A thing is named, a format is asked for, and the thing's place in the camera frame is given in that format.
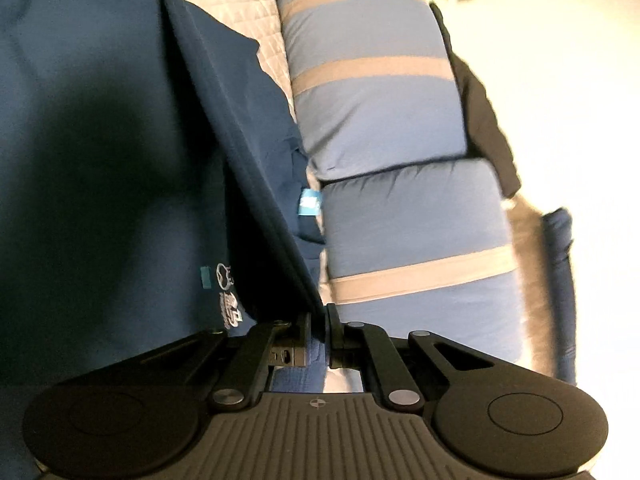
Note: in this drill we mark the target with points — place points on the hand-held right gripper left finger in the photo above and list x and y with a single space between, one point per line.
300 341

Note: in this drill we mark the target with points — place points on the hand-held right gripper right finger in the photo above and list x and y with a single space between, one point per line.
334 331

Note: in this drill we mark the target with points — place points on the navy blue sweatshirt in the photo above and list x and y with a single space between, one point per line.
100 160

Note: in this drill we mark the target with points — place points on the blue grey striped pillow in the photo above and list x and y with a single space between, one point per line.
415 220

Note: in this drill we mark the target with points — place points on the blue striped pillow with stain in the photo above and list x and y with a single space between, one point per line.
370 125

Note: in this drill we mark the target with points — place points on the dark blue cloth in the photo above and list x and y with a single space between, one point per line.
557 260

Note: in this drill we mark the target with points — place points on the black cloth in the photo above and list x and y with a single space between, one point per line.
485 125

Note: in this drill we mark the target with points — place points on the grey quilted bed cover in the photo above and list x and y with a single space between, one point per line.
235 5

